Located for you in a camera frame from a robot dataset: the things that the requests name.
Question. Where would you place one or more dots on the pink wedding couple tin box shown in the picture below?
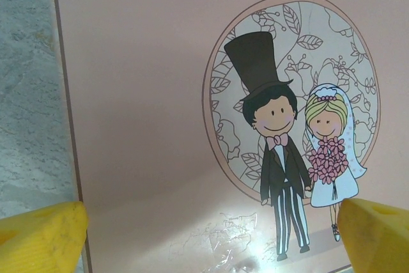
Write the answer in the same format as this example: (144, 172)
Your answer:
(153, 94)

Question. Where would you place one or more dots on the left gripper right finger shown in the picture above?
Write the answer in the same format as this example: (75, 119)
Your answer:
(377, 241)

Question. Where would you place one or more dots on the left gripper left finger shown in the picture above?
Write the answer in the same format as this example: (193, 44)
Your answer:
(41, 238)

